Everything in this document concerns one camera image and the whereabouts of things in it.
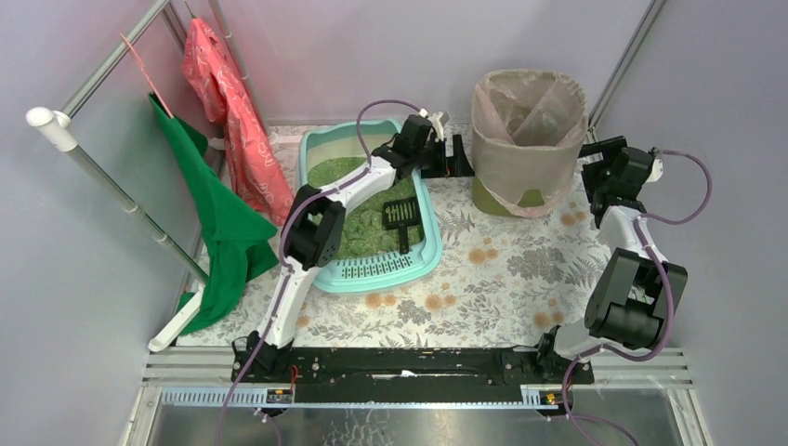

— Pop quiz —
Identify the black litter scoop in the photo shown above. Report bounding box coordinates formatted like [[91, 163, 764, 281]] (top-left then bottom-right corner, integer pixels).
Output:
[[382, 197, 421, 255]]

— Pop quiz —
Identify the bin with plastic liner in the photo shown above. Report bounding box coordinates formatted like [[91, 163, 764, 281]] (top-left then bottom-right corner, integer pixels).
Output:
[[470, 69, 589, 218]]

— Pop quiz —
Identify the teal litter box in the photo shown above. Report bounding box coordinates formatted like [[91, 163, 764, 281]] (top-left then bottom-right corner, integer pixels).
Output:
[[297, 123, 442, 294]]

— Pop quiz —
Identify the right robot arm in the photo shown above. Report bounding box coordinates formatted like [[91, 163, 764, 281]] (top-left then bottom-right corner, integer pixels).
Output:
[[533, 136, 688, 375]]

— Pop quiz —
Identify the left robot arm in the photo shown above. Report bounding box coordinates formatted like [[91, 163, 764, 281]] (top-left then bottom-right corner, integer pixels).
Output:
[[233, 110, 449, 382]]

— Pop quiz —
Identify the green cat litter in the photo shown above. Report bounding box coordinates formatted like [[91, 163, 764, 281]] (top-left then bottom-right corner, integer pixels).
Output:
[[307, 157, 416, 260]]

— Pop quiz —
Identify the floral mat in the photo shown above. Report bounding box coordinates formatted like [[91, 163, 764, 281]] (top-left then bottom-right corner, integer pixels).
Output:
[[175, 123, 629, 349]]

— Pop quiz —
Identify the pink patterned cloth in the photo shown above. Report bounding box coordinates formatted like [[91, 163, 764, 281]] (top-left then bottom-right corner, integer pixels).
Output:
[[181, 18, 294, 226]]

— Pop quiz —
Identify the green cloth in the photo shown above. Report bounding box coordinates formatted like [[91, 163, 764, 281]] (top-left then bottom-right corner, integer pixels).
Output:
[[149, 93, 279, 335]]

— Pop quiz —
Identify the pink hanger rod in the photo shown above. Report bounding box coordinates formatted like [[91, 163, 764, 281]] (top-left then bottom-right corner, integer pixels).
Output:
[[120, 33, 174, 118]]

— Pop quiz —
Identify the white capped metal pole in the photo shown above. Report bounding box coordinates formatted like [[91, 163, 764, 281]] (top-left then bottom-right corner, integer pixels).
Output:
[[25, 107, 208, 284]]

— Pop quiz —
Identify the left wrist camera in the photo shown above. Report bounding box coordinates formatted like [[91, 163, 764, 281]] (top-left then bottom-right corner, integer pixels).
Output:
[[426, 111, 450, 140]]

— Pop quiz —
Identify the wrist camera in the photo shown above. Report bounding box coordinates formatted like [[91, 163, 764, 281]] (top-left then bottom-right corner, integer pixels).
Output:
[[426, 111, 450, 140], [646, 148, 664, 183]]

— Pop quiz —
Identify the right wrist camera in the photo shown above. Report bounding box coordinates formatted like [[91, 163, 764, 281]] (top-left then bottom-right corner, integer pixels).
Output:
[[646, 148, 664, 183]]

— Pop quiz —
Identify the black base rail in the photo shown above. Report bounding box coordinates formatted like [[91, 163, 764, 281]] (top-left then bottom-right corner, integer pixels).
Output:
[[231, 347, 570, 404]]

